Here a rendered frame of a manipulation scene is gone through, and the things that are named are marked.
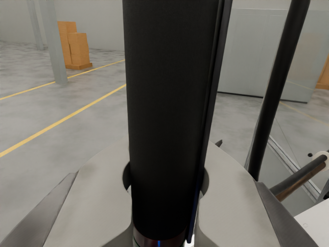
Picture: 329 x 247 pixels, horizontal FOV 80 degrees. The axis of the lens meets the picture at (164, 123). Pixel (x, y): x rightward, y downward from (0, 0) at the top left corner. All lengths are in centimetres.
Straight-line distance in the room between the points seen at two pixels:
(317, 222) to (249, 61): 515
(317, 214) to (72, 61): 831
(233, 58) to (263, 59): 70
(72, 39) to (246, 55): 587
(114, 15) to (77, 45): 607
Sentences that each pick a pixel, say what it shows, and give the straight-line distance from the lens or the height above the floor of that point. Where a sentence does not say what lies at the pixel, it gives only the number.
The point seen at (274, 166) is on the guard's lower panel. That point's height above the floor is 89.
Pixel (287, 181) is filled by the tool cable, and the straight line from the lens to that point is 29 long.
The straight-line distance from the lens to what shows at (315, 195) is 118.
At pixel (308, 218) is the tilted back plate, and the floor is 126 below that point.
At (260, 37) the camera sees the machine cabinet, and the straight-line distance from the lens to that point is 557.
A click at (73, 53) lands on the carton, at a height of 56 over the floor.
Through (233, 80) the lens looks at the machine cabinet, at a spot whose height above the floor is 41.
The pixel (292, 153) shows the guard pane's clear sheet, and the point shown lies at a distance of 132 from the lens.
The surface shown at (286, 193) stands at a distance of 30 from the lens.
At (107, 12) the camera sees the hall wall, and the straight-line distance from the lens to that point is 1416.
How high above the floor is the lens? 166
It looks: 27 degrees down
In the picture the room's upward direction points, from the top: 3 degrees clockwise
